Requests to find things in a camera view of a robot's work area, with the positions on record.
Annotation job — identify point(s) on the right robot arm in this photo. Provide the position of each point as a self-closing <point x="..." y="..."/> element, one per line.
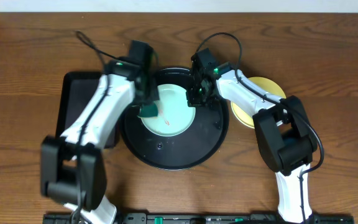
<point x="285" y="138"/>

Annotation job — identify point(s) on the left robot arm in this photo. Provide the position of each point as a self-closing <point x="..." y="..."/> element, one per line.
<point x="71" y="166"/>

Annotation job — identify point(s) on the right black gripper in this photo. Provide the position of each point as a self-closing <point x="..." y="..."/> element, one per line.
<point x="192" y="101"/>

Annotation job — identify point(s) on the light green plate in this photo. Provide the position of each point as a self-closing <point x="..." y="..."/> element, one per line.
<point x="174" y="114"/>

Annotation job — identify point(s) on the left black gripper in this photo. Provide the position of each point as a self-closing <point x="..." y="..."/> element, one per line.
<point x="150" y="94"/>

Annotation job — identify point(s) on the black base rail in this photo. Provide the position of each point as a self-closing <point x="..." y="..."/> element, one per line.
<point x="142" y="218"/>

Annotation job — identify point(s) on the rectangular black tray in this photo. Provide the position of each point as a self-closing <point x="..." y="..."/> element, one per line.
<point x="78" y="89"/>

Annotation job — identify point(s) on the round black tray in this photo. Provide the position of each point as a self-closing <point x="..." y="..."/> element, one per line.
<point x="190" y="148"/>

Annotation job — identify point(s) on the green yellow sponge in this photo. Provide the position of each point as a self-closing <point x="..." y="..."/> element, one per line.
<point x="148" y="111"/>

